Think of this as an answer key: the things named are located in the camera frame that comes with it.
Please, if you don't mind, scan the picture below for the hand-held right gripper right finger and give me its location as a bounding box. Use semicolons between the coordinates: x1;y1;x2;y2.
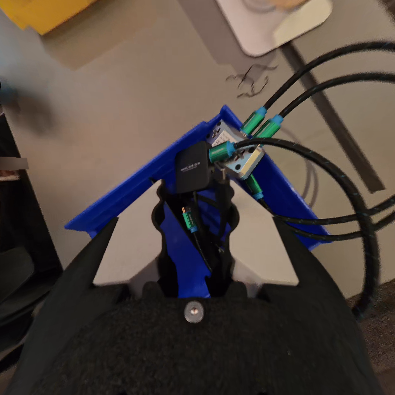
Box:
209;185;300;297

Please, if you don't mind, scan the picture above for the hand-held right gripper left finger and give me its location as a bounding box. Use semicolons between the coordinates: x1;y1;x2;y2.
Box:
92;179;179;298

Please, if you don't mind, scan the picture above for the blue plastic bin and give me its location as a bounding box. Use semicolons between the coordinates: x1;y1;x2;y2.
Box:
64;104;333;299

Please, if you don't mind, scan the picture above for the silver switch box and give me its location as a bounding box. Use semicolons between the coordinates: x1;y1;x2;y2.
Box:
210;119;265;181

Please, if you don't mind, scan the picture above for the black square hub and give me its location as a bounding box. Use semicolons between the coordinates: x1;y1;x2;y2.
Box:
175;141;214;194

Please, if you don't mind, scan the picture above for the grey desk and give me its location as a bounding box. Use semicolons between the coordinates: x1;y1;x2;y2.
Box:
0;0;395;306

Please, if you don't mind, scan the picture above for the yellow plastic bin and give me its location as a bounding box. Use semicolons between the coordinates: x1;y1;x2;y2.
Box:
0;0;104;36

